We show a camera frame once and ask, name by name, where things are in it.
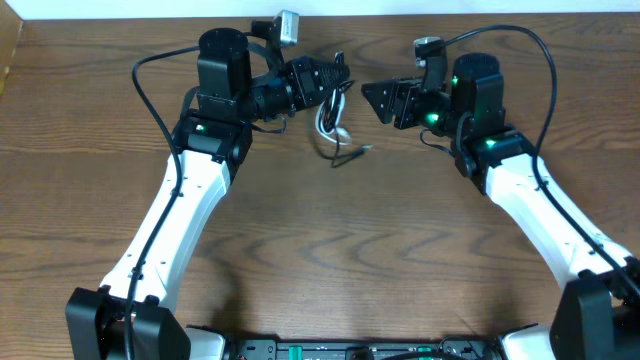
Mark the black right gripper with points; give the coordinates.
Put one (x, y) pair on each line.
(404, 92)

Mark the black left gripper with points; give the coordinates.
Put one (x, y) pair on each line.
(303, 83)

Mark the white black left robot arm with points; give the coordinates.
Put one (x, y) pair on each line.
(244, 81)

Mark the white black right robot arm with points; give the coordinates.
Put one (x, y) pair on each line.
(597, 317)

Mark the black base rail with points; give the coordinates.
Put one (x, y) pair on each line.
(270, 349)

